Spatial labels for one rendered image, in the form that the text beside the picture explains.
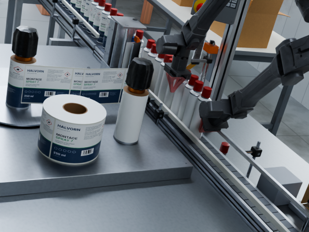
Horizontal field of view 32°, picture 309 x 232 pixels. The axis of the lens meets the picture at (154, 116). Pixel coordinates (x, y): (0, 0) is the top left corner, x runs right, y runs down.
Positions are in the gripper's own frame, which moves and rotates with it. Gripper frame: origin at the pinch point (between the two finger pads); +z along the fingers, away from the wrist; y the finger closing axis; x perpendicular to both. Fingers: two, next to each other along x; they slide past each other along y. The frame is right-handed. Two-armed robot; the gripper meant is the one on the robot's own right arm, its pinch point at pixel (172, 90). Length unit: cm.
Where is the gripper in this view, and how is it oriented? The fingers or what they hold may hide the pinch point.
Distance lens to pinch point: 201.7
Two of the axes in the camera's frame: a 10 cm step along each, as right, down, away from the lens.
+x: 8.7, -0.2, 4.9
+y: 4.4, 4.7, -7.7
